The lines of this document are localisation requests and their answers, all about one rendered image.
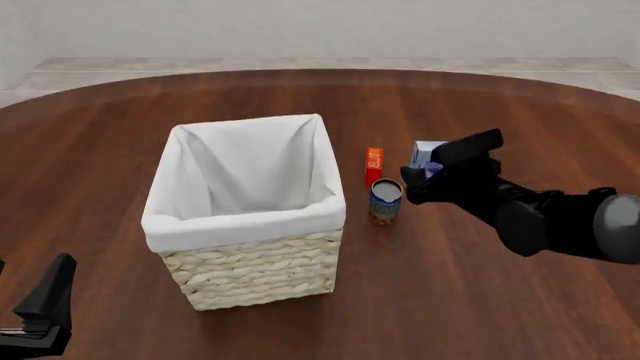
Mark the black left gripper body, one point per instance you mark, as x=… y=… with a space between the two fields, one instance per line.
x=35 y=341

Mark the woven basket with white liner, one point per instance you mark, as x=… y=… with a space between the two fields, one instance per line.
x=260 y=262

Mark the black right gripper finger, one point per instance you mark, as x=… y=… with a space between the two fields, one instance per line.
x=472 y=144
x=422 y=189

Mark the blue and white carton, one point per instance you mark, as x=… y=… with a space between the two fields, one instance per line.
x=422 y=152

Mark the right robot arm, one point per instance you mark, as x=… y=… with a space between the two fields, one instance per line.
x=550 y=225

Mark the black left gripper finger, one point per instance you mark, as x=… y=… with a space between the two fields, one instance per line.
x=50 y=292

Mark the alphabet soup can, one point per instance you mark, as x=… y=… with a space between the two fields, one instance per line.
x=385 y=210

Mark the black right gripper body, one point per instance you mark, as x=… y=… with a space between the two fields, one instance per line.
x=467 y=180

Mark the red-orange printed food box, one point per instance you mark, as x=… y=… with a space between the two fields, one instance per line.
x=373 y=165

